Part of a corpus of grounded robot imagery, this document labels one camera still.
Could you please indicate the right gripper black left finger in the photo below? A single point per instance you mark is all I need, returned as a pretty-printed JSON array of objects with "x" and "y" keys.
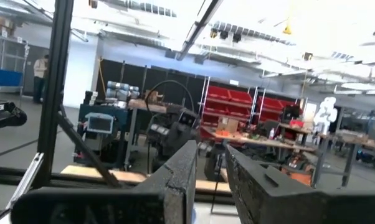
[{"x": 112, "y": 205}]

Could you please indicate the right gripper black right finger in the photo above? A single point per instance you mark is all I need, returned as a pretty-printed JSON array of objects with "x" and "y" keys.
[{"x": 284, "y": 199}]

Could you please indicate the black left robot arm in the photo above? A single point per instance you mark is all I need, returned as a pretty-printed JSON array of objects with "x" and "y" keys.
[{"x": 162, "y": 146}]

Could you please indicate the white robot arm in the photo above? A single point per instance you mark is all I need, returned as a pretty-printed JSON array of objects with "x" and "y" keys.
[{"x": 324, "y": 115}]

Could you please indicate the red bin shelf rack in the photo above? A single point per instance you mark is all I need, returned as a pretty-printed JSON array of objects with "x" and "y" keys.
[
  {"x": 225, "y": 99},
  {"x": 273, "y": 105}
]

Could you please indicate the cardboard box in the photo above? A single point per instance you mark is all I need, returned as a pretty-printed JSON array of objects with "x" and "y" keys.
[{"x": 228, "y": 124}]

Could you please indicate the wooden top workbench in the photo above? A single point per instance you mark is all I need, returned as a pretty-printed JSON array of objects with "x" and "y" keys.
[{"x": 144, "y": 105}]

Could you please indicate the wooden table base board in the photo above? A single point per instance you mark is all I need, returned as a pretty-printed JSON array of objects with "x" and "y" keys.
[{"x": 78, "y": 171}]

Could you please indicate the long cluttered workbench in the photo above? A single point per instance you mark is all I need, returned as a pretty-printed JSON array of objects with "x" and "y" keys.
[{"x": 262, "y": 141}]

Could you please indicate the dark blue machine cart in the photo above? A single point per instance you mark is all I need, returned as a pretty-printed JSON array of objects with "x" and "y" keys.
[{"x": 119, "y": 121}]

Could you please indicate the black monitor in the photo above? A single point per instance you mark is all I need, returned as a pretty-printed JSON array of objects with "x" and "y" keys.
[{"x": 291, "y": 113}]

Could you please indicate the silver aluminium bar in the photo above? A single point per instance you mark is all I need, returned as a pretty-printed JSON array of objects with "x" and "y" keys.
[{"x": 25, "y": 180}]

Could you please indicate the grey leg work table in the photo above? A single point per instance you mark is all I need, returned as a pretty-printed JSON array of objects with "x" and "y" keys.
[{"x": 355, "y": 140}]

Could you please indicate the black ceiling beam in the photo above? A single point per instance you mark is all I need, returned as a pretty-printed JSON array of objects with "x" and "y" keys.
[{"x": 200, "y": 25}]

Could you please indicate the yellow ceiling reel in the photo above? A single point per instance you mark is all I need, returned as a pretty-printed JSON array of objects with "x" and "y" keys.
[{"x": 287, "y": 29}]

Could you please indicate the standing person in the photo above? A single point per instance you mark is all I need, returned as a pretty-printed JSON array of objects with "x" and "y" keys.
[{"x": 39, "y": 77}]

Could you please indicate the blue storage bin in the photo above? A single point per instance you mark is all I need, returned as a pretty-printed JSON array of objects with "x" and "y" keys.
[{"x": 3, "y": 77}]

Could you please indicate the black partition wall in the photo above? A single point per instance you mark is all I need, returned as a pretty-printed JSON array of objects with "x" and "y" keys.
[{"x": 131, "y": 77}]

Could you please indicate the black aluminium table frame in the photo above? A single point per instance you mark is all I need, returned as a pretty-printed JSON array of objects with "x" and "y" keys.
[{"x": 55, "y": 93}]

